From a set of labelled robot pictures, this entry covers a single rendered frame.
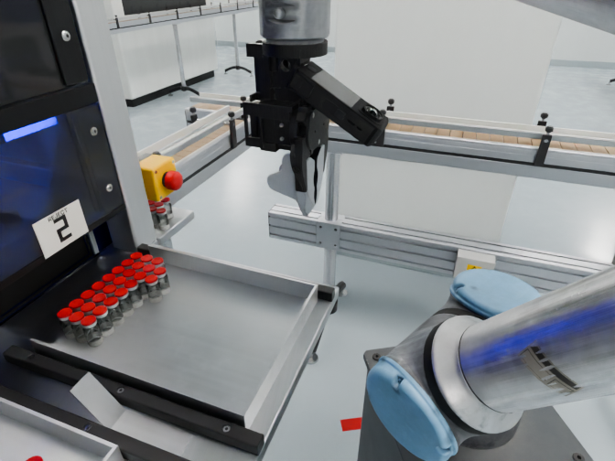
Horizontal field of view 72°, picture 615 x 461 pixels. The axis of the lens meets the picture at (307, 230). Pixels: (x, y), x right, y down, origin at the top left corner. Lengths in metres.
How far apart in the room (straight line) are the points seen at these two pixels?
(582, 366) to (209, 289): 0.57
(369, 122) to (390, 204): 1.71
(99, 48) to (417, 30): 1.39
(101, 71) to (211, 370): 0.49
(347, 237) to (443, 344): 1.18
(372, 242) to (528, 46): 0.95
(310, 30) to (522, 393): 0.38
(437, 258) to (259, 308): 0.97
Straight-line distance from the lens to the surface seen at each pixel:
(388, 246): 1.57
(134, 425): 0.61
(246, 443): 0.55
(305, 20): 0.46
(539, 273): 1.60
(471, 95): 1.95
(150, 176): 0.89
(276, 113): 0.49
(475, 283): 0.58
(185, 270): 0.82
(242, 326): 0.69
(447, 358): 0.45
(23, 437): 0.66
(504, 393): 0.42
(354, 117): 0.46
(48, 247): 0.74
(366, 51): 1.97
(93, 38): 0.78
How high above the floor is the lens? 1.36
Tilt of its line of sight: 32 degrees down
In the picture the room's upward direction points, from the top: straight up
